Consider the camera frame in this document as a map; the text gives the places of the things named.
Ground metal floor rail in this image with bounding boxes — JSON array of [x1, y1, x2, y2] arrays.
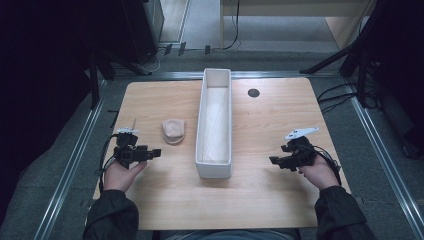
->
[[342, 79, 424, 240], [113, 70, 342, 81], [32, 79, 109, 240]]

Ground black stand with angled legs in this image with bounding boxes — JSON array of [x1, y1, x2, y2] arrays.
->
[[87, 49, 153, 111]]

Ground long white rectangular box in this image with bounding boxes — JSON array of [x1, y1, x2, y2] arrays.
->
[[194, 67, 234, 180]]

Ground black cabinet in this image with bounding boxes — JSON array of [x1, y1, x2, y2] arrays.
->
[[120, 0, 165, 65]]

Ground white floor cable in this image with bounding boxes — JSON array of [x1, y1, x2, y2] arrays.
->
[[139, 47, 167, 73]]

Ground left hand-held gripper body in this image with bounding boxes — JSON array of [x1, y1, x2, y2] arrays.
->
[[112, 118, 150, 170]]

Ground light wooden desk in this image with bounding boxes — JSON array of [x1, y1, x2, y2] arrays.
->
[[219, 0, 379, 51]]

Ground left hand-held gripper black cable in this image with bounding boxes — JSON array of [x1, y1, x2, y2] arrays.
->
[[97, 133, 120, 194]]

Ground black floor cables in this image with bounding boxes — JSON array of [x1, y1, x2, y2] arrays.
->
[[316, 82, 383, 115]]

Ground person's right hand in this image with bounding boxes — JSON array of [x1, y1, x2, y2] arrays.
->
[[297, 154, 341, 191]]

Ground hand-held gripper black cable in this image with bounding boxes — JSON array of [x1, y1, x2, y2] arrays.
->
[[308, 144, 343, 186], [97, 133, 120, 194]]

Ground black tripod stand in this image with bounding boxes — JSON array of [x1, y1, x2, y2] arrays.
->
[[299, 0, 384, 108]]

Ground person's left hand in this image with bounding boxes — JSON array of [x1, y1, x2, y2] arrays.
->
[[103, 160, 148, 194]]

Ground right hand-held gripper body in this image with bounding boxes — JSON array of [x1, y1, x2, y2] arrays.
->
[[280, 126, 320, 173]]

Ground right hand-held gripper black cable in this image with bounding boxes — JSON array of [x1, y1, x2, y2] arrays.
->
[[308, 144, 343, 186]]

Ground black hanging cable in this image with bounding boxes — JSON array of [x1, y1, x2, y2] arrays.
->
[[213, 0, 242, 52]]

